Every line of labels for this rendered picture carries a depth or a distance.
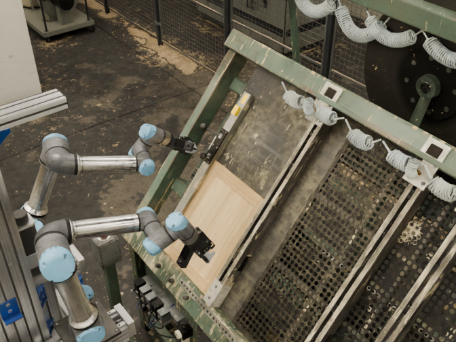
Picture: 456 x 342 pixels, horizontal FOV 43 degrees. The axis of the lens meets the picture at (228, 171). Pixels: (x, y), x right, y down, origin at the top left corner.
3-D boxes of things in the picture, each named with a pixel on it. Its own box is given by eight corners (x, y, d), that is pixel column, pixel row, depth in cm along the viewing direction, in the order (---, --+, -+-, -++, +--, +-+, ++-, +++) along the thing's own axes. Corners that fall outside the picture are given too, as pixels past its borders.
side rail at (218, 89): (145, 221, 334) (131, 218, 326) (241, 55, 316) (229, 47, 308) (150, 226, 331) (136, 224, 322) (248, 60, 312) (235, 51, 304)
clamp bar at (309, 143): (210, 296, 283) (176, 294, 266) (338, 88, 264) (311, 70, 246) (221, 309, 277) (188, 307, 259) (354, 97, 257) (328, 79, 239)
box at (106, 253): (93, 258, 324) (88, 235, 313) (112, 249, 329) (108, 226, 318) (103, 270, 316) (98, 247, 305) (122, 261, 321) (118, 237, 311)
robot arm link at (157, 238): (146, 242, 229) (168, 226, 229) (155, 261, 221) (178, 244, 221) (136, 232, 223) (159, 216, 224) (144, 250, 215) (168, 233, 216)
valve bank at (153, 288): (127, 302, 321) (122, 272, 307) (149, 290, 328) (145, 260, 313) (174, 364, 289) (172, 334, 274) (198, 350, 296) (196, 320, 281)
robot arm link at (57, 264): (102, 315, 241) (62, 225, 207) (110, 343, 231) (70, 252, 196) (74, 327, 238) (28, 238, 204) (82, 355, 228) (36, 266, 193)
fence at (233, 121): (160, 244, 314) (155, 243, 311) (249, 93, 298) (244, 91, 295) (165, 249, 311) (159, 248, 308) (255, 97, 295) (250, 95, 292)
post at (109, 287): (116, 341, 368) (100, 258, 323) (124, 336, 371) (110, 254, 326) (121, 347, 364) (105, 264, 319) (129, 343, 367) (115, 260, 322)
